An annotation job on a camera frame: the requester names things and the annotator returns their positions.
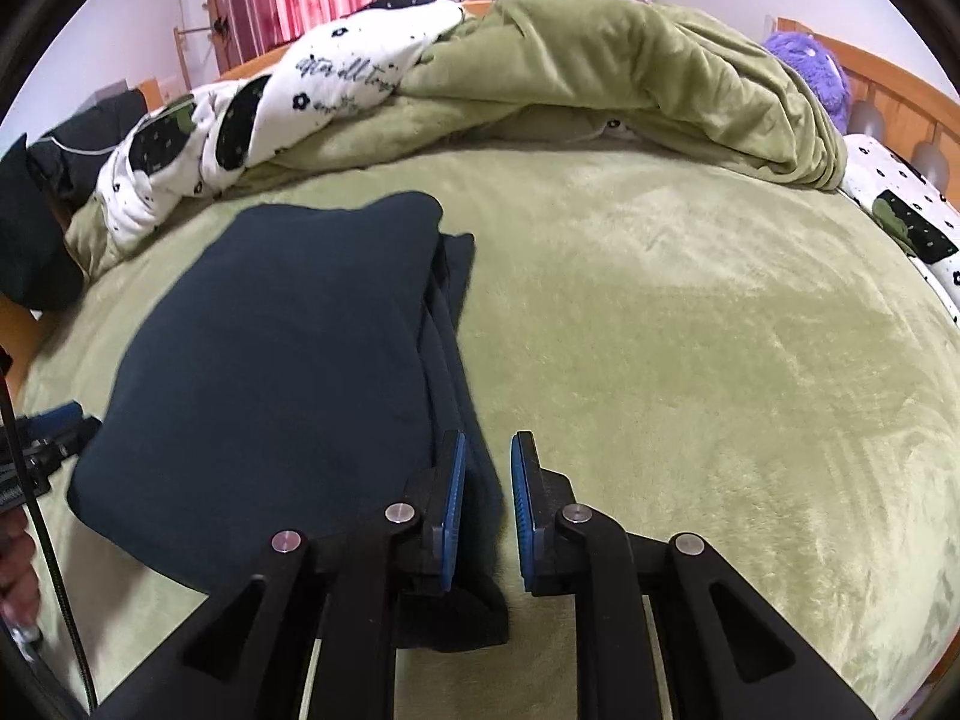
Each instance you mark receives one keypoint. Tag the black jacket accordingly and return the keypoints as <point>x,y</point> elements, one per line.
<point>97,124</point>

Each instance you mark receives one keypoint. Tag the dark hanging cloth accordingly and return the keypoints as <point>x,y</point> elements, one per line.
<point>30,240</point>

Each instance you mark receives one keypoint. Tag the person's left hand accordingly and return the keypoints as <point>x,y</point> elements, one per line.
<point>15,562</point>

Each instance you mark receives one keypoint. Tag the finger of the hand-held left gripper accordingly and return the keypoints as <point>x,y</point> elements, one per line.
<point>60,415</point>

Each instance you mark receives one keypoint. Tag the wooden rack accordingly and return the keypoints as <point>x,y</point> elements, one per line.
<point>217,26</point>

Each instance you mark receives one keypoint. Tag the green fleece bed sheet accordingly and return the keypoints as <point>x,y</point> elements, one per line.
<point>675,360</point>

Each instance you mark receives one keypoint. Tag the purple plush toy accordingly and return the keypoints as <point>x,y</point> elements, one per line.
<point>810,67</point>

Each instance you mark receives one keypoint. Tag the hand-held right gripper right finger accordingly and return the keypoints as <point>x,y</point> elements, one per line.
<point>521,510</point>

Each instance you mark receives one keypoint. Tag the white black printed blanket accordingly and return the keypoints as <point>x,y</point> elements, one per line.
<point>345,60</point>

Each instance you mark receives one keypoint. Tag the white printed pillow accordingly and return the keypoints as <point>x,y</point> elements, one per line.
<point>877,172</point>

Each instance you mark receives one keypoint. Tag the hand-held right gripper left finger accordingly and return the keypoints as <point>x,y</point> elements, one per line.
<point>452,510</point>

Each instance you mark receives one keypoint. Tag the green fleece quilt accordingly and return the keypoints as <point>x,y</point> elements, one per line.
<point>637,67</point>

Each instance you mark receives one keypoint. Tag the dark navy t-shirt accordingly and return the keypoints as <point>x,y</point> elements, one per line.
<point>285,360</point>

